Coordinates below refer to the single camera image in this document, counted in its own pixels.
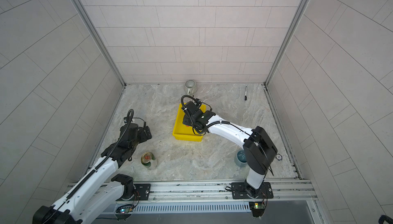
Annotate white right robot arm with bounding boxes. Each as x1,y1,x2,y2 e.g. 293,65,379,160
181,95,278,195

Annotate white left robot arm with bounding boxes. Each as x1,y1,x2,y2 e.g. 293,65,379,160
32,122,152,224

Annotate yellow plastic bin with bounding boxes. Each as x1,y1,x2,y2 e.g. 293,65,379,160
173,104,203,142

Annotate striped ceramic mug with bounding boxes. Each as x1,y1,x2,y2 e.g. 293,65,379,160
184,80,197,96

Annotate glass jar with coloured lid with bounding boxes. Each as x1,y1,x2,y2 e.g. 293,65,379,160
141,152,158,170

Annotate aluminium mounting rail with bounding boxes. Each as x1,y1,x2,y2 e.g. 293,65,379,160
65,178,318,214

